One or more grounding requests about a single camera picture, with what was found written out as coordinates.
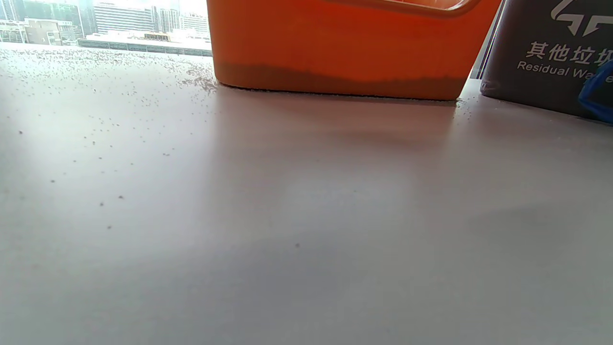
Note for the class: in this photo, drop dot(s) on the blue plastic bag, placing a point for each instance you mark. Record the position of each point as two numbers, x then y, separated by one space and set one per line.
598 96

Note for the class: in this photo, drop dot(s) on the orange plastic litter box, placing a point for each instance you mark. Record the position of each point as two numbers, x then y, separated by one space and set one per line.
345 43

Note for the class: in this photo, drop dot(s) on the gray plastic trash bin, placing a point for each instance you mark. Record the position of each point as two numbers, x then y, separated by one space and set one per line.
541 28

